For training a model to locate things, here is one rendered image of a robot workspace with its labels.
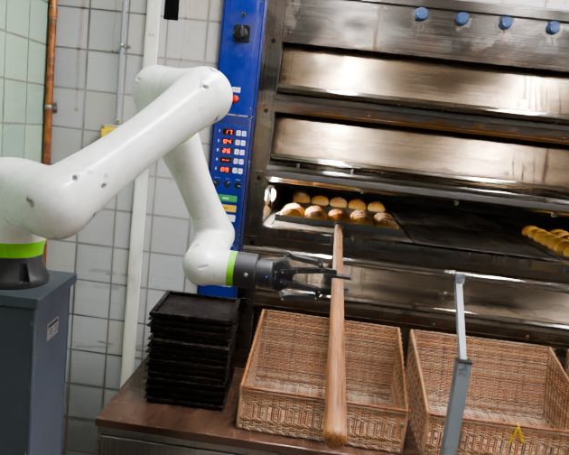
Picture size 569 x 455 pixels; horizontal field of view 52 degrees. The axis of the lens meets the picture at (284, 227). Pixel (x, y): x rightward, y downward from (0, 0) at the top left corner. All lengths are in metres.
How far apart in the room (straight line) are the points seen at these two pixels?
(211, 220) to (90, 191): 0.52
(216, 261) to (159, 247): 0.95
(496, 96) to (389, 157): 0.45
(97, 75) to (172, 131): 1.27
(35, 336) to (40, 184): 0.31
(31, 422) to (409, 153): 1.60
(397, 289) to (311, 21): 1.08
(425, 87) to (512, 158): 0.43
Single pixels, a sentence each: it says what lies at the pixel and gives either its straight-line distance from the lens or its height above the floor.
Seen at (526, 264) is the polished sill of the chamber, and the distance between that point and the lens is 2.45.
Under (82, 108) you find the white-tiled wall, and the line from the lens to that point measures 2.47.
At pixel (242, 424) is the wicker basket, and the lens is 2.03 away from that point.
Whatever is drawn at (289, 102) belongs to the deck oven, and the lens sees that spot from 2.29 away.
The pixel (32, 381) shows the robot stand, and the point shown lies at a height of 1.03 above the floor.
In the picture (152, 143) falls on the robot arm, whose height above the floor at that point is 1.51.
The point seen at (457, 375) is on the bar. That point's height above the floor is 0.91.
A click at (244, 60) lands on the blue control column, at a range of 2.28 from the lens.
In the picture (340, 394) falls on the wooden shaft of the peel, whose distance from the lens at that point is 0.86.
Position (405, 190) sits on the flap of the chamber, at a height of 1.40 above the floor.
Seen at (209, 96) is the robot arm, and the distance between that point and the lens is 1.26.
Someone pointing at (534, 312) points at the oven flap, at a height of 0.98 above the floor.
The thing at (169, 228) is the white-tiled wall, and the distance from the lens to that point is 2.39.
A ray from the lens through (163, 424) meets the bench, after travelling 2.05.
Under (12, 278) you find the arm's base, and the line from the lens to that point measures 1.26.
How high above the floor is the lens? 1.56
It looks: 9 degrees down
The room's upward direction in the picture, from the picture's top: 7 degrees clockwise
